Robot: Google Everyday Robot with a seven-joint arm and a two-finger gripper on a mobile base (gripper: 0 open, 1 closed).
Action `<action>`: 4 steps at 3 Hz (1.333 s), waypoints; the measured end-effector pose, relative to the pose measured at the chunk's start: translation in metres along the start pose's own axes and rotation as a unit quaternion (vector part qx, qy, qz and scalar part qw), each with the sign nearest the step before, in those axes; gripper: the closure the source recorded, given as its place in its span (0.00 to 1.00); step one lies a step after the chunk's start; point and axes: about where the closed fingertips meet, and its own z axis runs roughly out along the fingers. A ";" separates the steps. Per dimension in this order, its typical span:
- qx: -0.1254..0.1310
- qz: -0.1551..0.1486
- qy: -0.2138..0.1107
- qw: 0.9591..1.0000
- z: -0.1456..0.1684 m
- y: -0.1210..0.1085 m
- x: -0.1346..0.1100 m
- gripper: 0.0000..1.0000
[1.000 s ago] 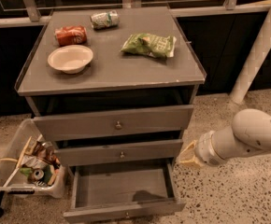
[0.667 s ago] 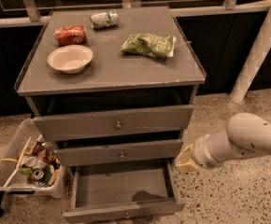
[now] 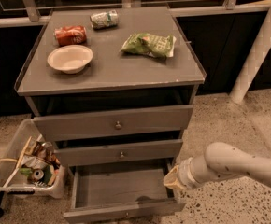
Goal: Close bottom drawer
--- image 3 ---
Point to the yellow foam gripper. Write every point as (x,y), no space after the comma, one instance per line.
(184,174)

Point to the grey bottom drawer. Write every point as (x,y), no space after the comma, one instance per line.
(121,190)

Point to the grey drawer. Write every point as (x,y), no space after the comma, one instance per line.
(114,122)
(78,156)
(121,190)

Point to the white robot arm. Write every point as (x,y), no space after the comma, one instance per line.
(220,161)

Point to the grey middle drawer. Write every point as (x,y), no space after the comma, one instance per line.
(78,156)

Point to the grey drawer cabinet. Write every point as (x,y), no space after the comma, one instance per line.
(112,80)

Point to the grey top drawer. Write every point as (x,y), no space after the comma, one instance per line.
(114,122)

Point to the trash pile in bin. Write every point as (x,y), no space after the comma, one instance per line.
(36,162)

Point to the green chip bag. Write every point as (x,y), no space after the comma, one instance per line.
(155,46)

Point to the clear plastic bin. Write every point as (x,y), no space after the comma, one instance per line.
(16,183)

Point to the white paper bowl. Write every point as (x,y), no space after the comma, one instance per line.
(70,59)

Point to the white green soda can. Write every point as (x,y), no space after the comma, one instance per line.
(103,20)

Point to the red soda can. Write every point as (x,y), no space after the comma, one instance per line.
(70,35)

